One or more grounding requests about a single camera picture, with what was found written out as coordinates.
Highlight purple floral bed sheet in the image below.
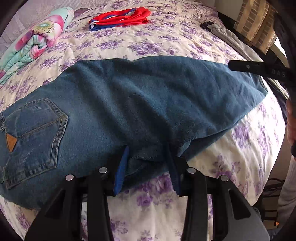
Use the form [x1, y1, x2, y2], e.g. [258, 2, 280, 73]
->
[1, 1, 285, 240]

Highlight red folded garment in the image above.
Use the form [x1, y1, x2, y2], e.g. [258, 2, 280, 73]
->
[89, 7, 151, 31]

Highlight grey sweatpants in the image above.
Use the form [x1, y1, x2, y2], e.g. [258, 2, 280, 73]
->
[207, 24, 263, 62]

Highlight beige checked curtain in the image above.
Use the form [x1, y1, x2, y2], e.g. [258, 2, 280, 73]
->
[234, 0, 277, 54]

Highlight floral folded quilt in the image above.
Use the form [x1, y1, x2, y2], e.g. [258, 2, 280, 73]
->
[1, 7, 74, 84]

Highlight person's right hand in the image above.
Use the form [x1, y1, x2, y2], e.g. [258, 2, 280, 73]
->
[287, 100, 296, 145]

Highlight blue denim jeans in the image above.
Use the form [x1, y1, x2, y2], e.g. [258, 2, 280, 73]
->
[1, 56, 268, 209]

